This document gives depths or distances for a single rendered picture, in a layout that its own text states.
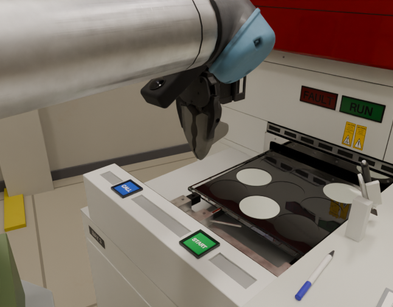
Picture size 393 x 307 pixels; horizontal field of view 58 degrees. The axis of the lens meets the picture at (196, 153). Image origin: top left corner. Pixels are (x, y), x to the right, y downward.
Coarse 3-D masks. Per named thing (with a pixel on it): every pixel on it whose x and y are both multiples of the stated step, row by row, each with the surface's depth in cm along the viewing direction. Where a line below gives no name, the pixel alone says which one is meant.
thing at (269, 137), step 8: (272, 136) 120; (280, 136) 117; (264, 144) 123; (272, 144) 123; (288, 144) 115; (296, 144) 113; (304, 144) 112; (304, 152) 112; (312, 152) 109; (320, 152) 107; (328, 152) 107; (328, 160) 106; (336, 160) 104; (344, 160) 102; (344, 168) 103; (352, 168) 101; (360, 168) 99; (376, 176) 96; (384, 176) 94; (392, 176) 94; (384, 184) 95
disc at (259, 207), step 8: (248, 200) 91; (256, 200) 91; (264, 200) 91; (272, 200) 91; (240, 208) 88; (248, 208) 88; (256, 208) 88; (264, 208) 88; (272, 208) 88; (256, 216) 85; (264, 216) 85; (272, 216) 85
